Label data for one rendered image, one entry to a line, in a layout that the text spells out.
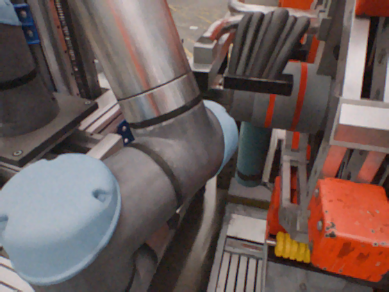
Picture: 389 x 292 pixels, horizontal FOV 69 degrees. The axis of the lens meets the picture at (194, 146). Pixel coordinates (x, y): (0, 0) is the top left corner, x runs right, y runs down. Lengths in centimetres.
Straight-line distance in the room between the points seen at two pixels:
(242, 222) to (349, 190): 98
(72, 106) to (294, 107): 47
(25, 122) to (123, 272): 44
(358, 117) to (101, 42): 27
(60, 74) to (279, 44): 60
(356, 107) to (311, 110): 22
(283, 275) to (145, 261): 80
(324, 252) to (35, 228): 29
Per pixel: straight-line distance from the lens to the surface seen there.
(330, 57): 58
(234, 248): 127
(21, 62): 61
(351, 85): 37
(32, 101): 62
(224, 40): 51
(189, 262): 130
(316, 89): 57
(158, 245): 32
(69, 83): 85
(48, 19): 81
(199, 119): 25
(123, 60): 24
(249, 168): 86
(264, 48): 39
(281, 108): 57
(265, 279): 113
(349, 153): 66
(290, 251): 75
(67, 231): 18
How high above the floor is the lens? 113
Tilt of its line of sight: 38 degrees down
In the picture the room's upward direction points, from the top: straight up
